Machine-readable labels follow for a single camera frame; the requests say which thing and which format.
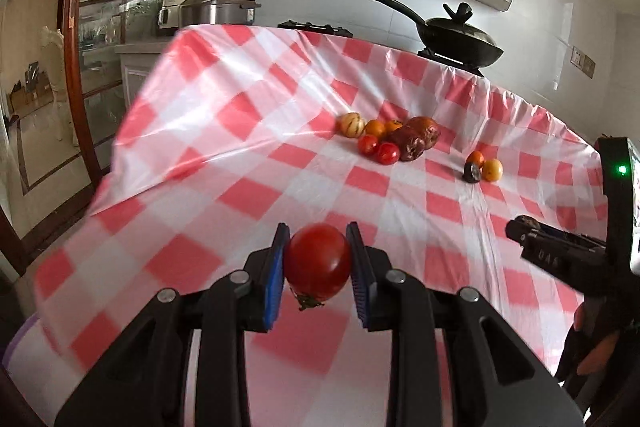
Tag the white kitchen cabinet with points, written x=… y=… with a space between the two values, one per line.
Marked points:
x=140 y=72

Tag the red tomato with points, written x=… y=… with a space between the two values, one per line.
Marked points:
x=387 y=152
x=369 y=144
x=317 y=262

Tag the white kitchen appliance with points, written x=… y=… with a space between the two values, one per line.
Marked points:
x=170 y=14

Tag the small reddish orange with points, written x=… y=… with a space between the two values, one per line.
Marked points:
x=476 y=158

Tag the yellow orange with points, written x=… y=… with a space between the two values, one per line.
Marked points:
x=492 y=169

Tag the silver rice cooker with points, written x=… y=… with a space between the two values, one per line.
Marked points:
x=220 y=12

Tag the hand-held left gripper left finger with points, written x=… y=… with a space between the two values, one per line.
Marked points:
x=272 y=287

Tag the red white checked tablecloth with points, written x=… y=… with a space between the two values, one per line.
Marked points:
x=250 y=132

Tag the black stove grate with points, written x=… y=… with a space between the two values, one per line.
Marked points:
x=310 y=27
x=435 y=56

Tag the black frying pan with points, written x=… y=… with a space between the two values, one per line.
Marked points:
x=460 y=52

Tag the dark passion fruit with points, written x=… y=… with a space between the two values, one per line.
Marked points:
x=471 y=173

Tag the wall socket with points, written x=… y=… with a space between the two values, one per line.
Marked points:
x=582 y=62

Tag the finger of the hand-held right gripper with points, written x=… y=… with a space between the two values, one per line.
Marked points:
x=575 y=237
x=560 y=259

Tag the striped yellow melon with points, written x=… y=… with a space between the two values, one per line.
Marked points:
x=350 y=125

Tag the black pan lid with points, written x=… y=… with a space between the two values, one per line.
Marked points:
x=457 y=32

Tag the dark red pomegranate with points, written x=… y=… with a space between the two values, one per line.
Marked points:
x=429 y=128
x=410 y=144

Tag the person's right hand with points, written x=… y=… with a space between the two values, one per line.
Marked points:
x=597 y=352

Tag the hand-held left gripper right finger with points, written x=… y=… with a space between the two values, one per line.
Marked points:
x=361 y=287

